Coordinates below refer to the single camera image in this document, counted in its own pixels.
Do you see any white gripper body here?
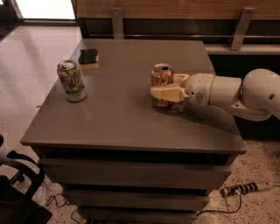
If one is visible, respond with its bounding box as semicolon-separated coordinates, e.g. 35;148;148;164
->
185;73;215;106

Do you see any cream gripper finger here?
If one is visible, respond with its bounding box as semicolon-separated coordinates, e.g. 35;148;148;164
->
173;73;190;88
150;83;190;102

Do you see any orange soda can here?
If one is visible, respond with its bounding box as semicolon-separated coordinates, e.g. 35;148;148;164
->
150;63;173;108

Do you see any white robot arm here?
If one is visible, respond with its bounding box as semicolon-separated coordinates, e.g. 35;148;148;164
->
150;68;280;122

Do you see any white green soda can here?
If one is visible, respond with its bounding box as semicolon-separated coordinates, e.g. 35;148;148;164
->
57;60;87;102

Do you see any grey drawer cabinet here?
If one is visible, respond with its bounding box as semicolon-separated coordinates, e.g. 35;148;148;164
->
22;39;245;224

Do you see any green yellow sponge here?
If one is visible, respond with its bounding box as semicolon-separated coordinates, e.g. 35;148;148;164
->
78;49;99;69

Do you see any white power strip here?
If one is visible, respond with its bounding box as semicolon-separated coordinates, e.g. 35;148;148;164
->
220;181;273;197

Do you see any black office chair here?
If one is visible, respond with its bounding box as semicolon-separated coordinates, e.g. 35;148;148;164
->
0;135;53;224

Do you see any right metal bracket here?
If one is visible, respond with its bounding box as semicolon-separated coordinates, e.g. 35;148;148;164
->
230;7;256;51

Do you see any metal bracket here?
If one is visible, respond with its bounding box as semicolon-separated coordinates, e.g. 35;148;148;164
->
110;7;124;39
230;7;256;51

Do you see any left metal bracket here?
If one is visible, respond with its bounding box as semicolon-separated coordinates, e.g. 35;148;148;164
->
110;7;124;39

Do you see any wooden wall shelf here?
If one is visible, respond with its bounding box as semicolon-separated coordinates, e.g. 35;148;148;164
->
74;0;280;20

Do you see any black power cable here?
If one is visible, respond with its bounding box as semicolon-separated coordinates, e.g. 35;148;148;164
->
195;193;243;218

